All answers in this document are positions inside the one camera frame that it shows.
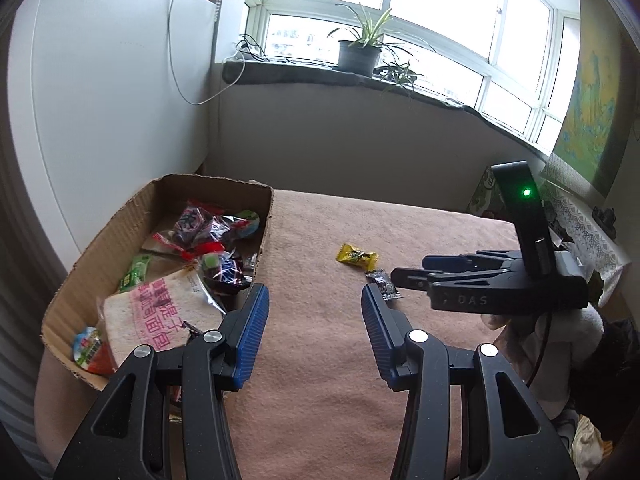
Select yellow candy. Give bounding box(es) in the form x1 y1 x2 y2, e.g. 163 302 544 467
336 243 379 267

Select orange jelly cup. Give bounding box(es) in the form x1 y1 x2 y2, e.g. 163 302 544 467
72 326 116 376

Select light yellow cloth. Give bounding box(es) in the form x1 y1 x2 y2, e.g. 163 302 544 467
560 410 608 466

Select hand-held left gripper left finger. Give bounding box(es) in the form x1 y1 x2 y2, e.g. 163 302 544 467
52 282 271 480

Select white cabinet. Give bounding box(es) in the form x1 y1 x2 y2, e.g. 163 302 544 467
7 0 221 273

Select black cables on windowsill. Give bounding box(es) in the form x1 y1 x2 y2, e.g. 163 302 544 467
232 34 281 63

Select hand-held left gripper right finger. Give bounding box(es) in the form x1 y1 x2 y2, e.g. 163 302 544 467
361 282 576 480

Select grey pleated curtain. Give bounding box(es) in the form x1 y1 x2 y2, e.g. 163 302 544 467
0 280 56 480

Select white lace cloth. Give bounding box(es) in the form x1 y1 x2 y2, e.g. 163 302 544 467
540 157 632 306

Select person's right hand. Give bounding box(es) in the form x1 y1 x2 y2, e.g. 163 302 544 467
481 305 603 366

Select purple red candy packet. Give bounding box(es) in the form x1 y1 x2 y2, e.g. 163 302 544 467
172 201 213 251

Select cardboard box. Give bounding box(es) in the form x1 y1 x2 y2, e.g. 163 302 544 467
41 173 275 393

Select green patterned cloth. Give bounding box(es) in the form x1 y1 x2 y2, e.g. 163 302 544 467
467 165 506 221

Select dark candy clear packet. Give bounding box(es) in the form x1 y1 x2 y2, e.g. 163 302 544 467
210 215 251 251

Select dark clothing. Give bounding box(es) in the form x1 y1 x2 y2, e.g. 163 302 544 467
570 305 640 441

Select small spider plant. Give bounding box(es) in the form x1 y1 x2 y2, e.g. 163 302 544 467
375 60 426 103

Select yellow green wall painting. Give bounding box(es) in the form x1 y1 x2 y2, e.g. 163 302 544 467
547 0 633 198

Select black candy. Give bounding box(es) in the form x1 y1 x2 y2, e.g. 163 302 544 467
365 270 403 302

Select red candy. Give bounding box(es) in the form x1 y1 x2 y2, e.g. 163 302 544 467
152 232 226 261

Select green lid jelly cup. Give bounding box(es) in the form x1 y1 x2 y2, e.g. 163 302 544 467
235 209 261 236

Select sliced bread packet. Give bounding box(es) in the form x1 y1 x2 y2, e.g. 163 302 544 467
97 265 226 376

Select green snack packet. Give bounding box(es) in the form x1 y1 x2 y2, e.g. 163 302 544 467
119 254 152 293

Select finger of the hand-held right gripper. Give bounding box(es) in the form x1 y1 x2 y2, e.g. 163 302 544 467
391 266 451 292
422 249 523 273

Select potted spider plant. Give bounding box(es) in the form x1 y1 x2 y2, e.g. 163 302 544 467
327 2 436 78

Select white cable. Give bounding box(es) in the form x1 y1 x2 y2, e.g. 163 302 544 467
167 0 247 107

